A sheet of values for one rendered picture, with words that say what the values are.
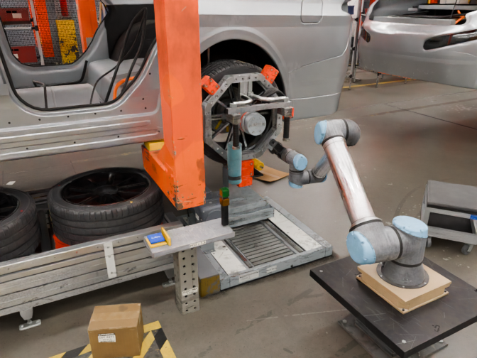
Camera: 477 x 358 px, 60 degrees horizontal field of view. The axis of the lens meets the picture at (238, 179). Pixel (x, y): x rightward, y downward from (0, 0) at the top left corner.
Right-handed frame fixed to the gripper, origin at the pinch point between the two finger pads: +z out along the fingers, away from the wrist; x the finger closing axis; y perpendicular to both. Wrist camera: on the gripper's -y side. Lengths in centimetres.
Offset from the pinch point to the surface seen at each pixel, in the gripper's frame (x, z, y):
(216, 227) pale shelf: -59, -56, -32
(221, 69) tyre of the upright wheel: 12, 3, -60
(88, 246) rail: -107, -34, -71
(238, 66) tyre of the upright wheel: 22, 2, -52
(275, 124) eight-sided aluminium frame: 11.6, -5.0, -9.0
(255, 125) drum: -0.8, -20.7, -30.9
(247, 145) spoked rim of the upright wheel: -9.7, 6.7, -8.4
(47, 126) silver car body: -74, 11, -113
